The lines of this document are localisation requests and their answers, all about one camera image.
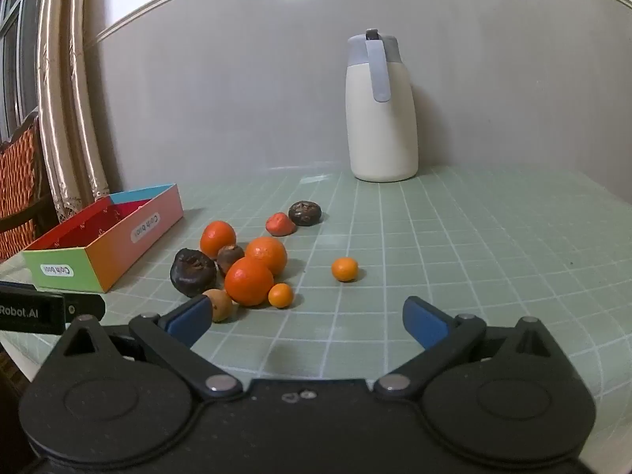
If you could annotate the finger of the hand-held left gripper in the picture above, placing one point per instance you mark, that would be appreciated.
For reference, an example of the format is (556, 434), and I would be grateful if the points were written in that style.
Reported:
(86, 306)

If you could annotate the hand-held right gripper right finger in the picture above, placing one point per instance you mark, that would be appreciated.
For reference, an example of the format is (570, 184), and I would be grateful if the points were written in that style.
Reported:
(424, 323)

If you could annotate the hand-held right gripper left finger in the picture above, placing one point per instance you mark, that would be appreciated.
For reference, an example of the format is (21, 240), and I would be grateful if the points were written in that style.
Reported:
(190, 320)

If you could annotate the orange tangerine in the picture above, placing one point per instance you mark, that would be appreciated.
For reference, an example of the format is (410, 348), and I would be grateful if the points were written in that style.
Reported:
(218, 238)
(248, 281)
(269, 254)

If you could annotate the colourful cardboard box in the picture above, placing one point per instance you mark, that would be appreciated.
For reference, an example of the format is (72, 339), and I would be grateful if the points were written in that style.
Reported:
(123, 237)

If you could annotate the dark brown patterned fruit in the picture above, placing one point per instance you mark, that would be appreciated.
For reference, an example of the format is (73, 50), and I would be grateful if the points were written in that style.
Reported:
(305, 213)

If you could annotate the small tan longan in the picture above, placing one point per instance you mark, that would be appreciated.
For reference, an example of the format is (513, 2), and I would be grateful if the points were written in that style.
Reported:
(222, 306)

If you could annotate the large dark wrinkled fruit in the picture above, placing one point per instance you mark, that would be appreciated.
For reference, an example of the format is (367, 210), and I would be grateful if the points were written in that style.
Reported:
(192, 272)

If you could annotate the green grid table mat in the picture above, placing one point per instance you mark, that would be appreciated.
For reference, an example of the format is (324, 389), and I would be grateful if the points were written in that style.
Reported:
(444, 256)

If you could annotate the small brown round fruit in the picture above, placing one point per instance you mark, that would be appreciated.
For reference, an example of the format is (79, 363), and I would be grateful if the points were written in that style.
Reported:
(228, 256)

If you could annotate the small orange kumquat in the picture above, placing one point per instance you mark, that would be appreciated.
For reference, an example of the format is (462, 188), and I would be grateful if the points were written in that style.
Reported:
(344, 269)
(280, 296)

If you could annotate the wooden chair orange cushion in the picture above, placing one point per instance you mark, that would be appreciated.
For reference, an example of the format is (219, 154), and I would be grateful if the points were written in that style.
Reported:
(19, 182)

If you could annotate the red fruit piece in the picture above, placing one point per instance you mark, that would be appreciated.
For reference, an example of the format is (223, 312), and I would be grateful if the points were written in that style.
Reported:
(280, 224)

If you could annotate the beige shiny curtain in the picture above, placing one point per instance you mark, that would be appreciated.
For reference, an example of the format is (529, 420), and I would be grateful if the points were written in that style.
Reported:
(64, 108)

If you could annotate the white thermos jug grey lid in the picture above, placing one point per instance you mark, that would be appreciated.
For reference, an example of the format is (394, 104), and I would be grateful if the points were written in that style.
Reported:
(382, 128)

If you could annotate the window frame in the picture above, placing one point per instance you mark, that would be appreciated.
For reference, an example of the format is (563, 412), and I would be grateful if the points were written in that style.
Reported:
(15, 49)

